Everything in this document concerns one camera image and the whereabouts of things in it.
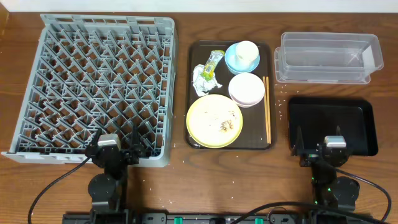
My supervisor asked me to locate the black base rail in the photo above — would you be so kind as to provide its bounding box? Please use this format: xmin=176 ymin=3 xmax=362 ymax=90
xmin=62 ymin=212 xmax=386 ymax=224

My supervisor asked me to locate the grey plastic dishwasher rack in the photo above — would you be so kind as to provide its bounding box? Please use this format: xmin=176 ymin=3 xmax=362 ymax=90
xmin=3 ymin=14 xmax=178 ymax=167

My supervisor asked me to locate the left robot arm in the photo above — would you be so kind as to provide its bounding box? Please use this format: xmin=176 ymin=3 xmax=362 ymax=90
xmin=85 ymin=126 xmax=144 ymax=224

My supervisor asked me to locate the white cup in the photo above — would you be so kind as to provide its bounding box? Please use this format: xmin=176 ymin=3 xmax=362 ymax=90
xmin=235 ymin=40 xmax=259 ymax=70

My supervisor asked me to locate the pink bowl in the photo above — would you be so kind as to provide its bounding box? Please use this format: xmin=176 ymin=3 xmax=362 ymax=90
xmin=228 ymin=73 xmax=265 ymax=108

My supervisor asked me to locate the green yellow snack wrapper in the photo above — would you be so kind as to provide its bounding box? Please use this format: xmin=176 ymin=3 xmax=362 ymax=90
xmin=201 ymin=50 xmax=225 ymax=81

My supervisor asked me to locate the clear plastic waste bin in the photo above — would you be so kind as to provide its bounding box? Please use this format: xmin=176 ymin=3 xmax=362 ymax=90
xmin=274 ymin=32 xmax=384 ymax=85

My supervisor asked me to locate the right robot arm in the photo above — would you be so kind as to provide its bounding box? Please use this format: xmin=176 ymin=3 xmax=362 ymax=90
xmin=292 ymin=127 xmax=360 ymax=212

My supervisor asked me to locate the black plastic tray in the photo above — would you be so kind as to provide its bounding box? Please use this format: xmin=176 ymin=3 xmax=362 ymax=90
xmin=289 ymin=97 xmax=379 ymax=156

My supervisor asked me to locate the yellow plate with leftovers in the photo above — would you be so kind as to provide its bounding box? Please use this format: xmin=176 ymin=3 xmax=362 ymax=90
xmin=186 ymin=94 xmax=243 ymax=149

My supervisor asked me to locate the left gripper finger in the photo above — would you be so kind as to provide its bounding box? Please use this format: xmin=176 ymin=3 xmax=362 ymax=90
xmin=131 ymin=124 xmax=139 ymax=150
xmin=90 ymin=128 xmax=102 ymax=147

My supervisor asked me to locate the white paper napkin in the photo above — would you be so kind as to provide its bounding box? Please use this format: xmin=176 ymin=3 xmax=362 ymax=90
xmin=192 ymin=64 xmax=222 ymax=97

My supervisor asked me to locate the right wooden chopstick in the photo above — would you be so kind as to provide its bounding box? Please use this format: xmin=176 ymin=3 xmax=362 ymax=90
xmin=266 ymin=77 xmax=272 ymax=144

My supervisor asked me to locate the light blue saucer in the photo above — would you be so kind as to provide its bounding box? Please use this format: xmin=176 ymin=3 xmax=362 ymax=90
xmin=224 ymin=43 xmax=260 ymax=75

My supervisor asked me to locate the wooden chopstick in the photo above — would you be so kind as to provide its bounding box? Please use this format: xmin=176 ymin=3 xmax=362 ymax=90
xmin=262 ymin=77 xmax=269 ymax=144
xmin=266 ymin=77 xmax=272 ymax=144

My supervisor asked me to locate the left wooden chopstick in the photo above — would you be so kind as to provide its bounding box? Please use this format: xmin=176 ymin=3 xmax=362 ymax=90
xmin=262 ymin=77 xmax=269 ymax=144

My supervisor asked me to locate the dark brown serving tray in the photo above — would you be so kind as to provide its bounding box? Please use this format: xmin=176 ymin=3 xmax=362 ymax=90
xmin=185 ymin=40 xmax=277 ymax=150

